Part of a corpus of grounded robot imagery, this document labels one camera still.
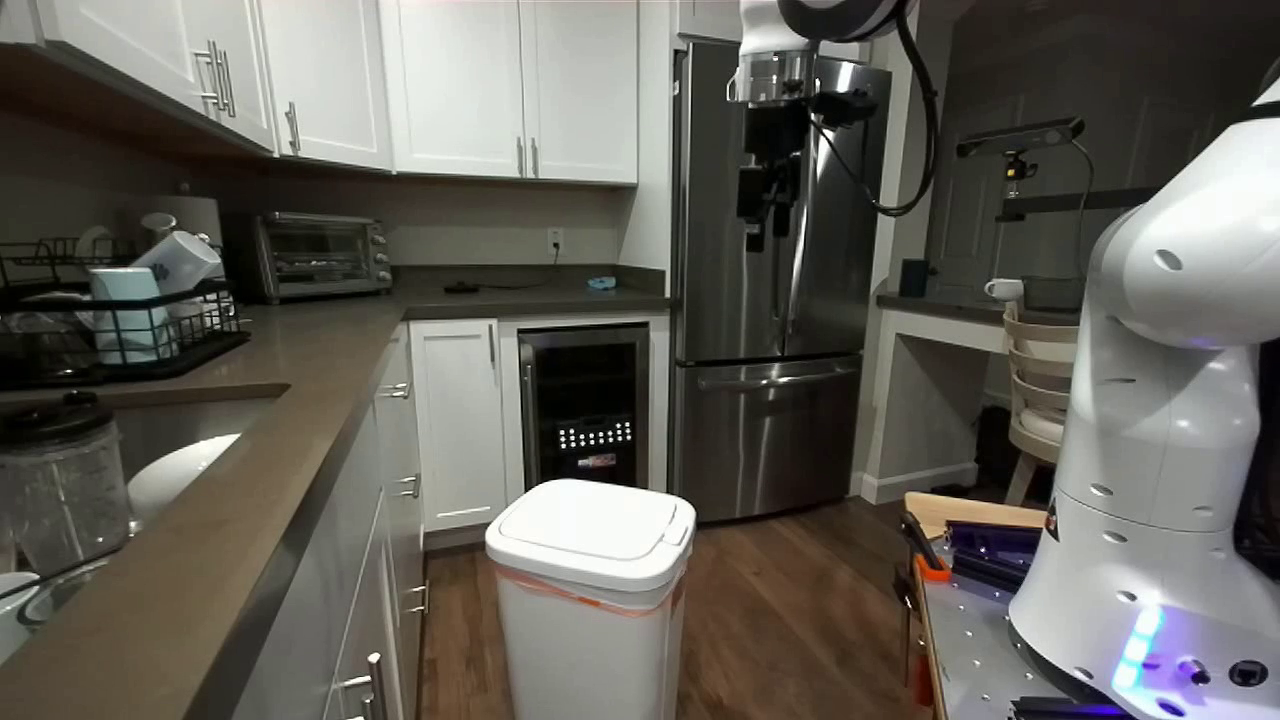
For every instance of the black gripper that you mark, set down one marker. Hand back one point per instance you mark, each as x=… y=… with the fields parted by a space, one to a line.
x=773 y=187

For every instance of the white lidded trash bin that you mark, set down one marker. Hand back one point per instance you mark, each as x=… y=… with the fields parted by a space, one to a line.
x=591 y=585

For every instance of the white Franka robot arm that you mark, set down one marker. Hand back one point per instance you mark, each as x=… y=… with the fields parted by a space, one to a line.
x=1161 y=464

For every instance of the stainless steel refrigerator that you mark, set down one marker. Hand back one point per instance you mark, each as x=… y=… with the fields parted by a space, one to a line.
x=762 y=332

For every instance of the small blue sponge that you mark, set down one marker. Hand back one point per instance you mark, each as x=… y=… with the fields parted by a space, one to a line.
x=603 y=282

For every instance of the white built-in desk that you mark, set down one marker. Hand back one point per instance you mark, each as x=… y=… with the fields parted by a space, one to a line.
x=933 y=402

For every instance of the black glass-door wine cooler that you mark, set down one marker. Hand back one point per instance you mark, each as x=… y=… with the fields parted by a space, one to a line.
x=580 y=406

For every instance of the white upper cabinet beside fridge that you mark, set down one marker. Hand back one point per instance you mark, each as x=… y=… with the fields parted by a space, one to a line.
x=512 y=86

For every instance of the white slatted chair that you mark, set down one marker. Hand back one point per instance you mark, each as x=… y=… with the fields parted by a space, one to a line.
x=1042 y=386

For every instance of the white lower cabinet beside cooler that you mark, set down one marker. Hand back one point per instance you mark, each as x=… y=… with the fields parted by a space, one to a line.
x=459 y=420

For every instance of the metal robot cart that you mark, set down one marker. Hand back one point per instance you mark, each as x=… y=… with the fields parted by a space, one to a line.
x=961 y=614

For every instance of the silver toaster oven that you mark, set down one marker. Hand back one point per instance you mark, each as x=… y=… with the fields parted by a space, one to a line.
x=321 y=252

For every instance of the white lower cabinet run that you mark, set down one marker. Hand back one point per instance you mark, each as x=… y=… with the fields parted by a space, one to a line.
x=345 y=585

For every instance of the white upper cabinet over rack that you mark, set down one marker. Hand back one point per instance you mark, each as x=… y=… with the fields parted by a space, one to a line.
x=163 y=55

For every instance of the steel kitchen sink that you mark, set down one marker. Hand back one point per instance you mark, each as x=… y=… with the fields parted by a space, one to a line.
x=173 y=453

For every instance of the light blue cup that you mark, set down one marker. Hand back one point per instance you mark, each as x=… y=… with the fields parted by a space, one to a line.
x=126 y=313

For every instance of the gray container with dark lid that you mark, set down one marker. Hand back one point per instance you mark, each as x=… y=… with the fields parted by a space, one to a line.
x=60 y=494

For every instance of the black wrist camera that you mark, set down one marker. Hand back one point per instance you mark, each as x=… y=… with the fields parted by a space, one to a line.
x=777 y=130

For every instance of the white wall outlet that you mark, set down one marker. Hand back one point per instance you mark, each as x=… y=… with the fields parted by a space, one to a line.
x=552 y=241

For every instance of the black camera on stand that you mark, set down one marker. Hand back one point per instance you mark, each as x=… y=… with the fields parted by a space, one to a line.
x=1021 y=136

